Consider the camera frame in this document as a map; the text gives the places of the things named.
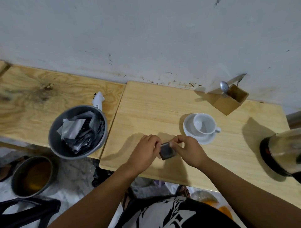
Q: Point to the person's left hand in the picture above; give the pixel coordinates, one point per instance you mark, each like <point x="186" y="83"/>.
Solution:
<point x="141" y="156"/>

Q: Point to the person's left forearm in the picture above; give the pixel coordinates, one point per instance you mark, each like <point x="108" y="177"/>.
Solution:
<point x="98" y="202"/>

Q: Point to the white ceramic cup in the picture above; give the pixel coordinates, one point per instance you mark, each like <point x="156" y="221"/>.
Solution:
<point x="203" y="124"/>

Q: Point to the metal cutlery piece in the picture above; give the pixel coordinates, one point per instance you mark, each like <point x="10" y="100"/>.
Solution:
<point x="237" y="78"/>

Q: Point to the pile of silver foil sachets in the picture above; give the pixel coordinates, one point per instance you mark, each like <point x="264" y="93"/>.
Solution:
<point x="80" y="133"/>

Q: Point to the black plastic bag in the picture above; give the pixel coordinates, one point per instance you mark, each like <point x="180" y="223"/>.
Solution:
<point x="101" y="176"/>

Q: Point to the dark foil sachet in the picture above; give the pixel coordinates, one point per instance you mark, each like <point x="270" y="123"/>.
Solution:
<point x="167" y="153"/>

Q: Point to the person's left fingers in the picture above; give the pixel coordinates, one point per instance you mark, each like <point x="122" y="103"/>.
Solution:
<point x="155" y="142"/>

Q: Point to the white plastic bottle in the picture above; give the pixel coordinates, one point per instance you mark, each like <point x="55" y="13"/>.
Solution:
<point x="98" y="101"/>

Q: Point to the black and white shirt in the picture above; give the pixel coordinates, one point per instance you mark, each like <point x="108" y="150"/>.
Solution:
<point x="164" y="215"/>

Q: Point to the orange plastic object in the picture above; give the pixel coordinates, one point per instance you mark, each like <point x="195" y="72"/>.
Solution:
<point x="222" y="209"/>

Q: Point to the person's right hand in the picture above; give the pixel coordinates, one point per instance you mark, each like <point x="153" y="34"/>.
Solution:
<point x="191" y="152"/>

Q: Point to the person's right forearm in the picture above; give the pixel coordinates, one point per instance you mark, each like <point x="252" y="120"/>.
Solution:
<point x="244" y="195"/>

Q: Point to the grey round bowl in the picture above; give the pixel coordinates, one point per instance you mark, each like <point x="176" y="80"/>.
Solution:
<point x="55" y="143"/>

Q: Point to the wooden cutlery box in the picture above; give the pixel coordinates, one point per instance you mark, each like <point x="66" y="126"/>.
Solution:
<point x="225" y="104"/>

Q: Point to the white ceramic saucer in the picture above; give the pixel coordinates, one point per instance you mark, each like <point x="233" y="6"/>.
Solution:
<point x="189" y="131"/>

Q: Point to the person's sandalled foot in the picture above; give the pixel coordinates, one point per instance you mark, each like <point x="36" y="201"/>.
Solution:
<point x="183" y="191"/>

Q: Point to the person's right thumb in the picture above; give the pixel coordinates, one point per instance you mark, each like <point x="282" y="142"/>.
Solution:
<point x="178" y="148"/>

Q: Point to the metal pot with brown liquid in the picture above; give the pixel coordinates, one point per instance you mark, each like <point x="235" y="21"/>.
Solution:
<point x="31" y="176"/>

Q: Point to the metal spoon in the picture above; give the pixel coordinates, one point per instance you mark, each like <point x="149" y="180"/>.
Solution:
<point x="224" y="86"/>

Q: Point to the steel electric kettle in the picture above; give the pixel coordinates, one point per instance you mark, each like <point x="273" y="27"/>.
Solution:
<point x="282" y="155"/>

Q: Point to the black plastic chair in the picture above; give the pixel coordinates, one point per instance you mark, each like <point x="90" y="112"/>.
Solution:
<point x="28" y="210"/>

